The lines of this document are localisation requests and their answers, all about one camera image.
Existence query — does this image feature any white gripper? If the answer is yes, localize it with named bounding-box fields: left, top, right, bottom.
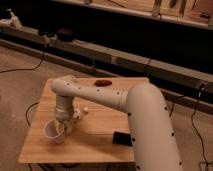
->
left=55, top=95, right=74, bottom=135

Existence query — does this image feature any white ceramic cup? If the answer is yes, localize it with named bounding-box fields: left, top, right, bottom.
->
left=43, top=120, right=65, bottom=144

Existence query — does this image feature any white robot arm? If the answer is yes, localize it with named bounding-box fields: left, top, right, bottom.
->
left=51, top=76, right=183, bottom=171

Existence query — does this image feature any white tube with cap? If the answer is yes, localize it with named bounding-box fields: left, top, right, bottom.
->
left=73, top=107, right=89, bottom=121

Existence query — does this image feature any wooden table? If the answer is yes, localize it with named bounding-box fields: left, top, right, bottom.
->
left=18, top=77, right=151, bottom=164

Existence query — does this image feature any dark red oval object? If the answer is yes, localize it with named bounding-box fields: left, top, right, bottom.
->
left=94, top=80, right=112, bottom=87

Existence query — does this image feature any black rectangular block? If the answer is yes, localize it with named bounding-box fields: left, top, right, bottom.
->
left=113, top=132, right=132, bottom=146

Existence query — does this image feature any dark object on ledge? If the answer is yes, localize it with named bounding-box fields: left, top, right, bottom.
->
left=56, top=29, right=75, bottom=42

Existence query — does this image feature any white object on ledge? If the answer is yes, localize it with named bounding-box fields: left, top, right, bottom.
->
left=0, top=9, right=22, bottom=29

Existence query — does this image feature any black cable on floor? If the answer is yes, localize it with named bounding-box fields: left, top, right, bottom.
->
left=0, top=49, right=46, bottom=75

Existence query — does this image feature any black cable at right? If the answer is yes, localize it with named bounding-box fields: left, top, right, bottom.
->
left=190, top=87, right=213, bottom=171

